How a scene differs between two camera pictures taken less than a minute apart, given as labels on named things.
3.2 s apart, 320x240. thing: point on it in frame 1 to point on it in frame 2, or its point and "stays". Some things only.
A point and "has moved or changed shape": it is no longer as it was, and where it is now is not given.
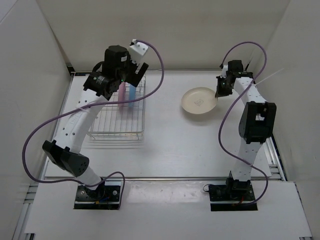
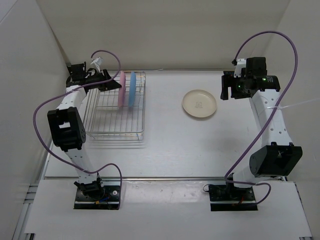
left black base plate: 110,200 stays
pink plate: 121,95 stays
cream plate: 199,100 has moved or changed shape
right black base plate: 225,199 stays
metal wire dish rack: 111,123 stays
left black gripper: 137,76 to 111,85
